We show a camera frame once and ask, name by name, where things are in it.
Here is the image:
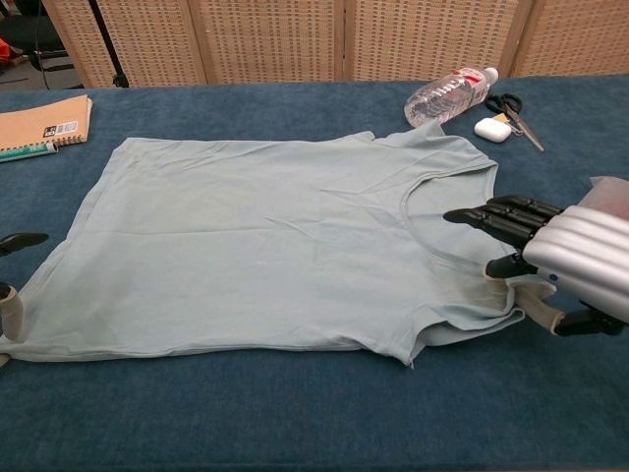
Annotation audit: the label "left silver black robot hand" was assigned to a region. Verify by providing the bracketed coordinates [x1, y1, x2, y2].
[0, 232, 50, 368]

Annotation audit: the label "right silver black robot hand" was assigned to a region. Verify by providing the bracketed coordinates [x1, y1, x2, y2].
[441, 195, 629, 338]

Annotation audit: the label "light green t-shirt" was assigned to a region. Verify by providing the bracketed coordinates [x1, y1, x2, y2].
[0, 120, 530, 368]

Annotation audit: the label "frosted bag with red garment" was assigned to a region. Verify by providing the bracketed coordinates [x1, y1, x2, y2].
[589, 175, 629, 220]

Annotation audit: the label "white earbuds case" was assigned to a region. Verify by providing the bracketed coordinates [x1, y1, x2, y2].
[474, 117, 511, 144]

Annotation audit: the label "green marker pen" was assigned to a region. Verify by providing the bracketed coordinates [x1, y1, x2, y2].
[0, 141, 59, 163]

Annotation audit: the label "brown spiral notebook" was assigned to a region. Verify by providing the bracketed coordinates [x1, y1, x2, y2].
[0, 93, 93, 152]

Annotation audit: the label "clear plastic water bottle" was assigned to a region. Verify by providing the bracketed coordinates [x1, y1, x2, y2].
[403, 67, 500, 130]

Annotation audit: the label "black office chair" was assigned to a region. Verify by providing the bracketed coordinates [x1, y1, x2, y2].
[0, 0, 75, 75]

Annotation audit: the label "blue table mat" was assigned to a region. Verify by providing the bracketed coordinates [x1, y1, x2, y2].
[0, 73, 629, 472]

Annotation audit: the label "wooden rattan folding screen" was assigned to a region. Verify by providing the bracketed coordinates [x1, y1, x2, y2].
[41, 0, 629, 89]

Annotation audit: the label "black-handled scissors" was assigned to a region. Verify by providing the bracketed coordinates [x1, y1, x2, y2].
[485, 91, 545, 152]

